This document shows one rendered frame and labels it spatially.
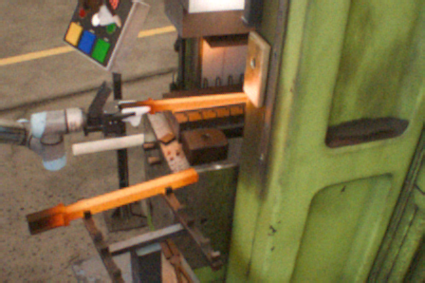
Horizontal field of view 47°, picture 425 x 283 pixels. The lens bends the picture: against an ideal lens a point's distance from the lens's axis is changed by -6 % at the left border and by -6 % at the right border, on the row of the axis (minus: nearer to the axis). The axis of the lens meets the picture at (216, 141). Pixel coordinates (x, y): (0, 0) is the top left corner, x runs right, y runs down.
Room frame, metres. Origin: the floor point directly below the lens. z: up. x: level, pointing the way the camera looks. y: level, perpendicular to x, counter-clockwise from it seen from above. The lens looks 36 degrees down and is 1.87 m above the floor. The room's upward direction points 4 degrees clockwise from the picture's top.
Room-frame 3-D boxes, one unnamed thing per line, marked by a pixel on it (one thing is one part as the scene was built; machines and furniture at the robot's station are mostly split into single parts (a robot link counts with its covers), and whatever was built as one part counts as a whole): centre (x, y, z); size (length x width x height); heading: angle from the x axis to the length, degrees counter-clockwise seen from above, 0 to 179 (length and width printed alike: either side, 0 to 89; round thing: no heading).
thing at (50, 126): (1.23, 0.50, 1.00); 0.11 x 0.08 x 0.09; 112
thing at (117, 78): (1.88, 0.44, 0.54); 0.04 x 0.04 x 1.08; 22
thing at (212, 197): (1.43, -0.07, 0.69); 0.56 x 0.38 x 0.45; 112
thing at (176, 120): (1.47, -0.04, 0.96); 0.42 x 0.20 x 0.09; 112
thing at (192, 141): (1.25, 0.03, 0.95); 0.12 x 0.08 x 0.06; 112
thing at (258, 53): (1.15, -0.08, 1.27); 0.09 x 0.02 x 0.17; 22
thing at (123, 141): (1.68, 0.37, 0.62); 0.44 x 0.05 x 0.05; 112
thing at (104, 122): (1.29, 0.36, 0.99); 0.12 x 0.08 x 0.09; 112
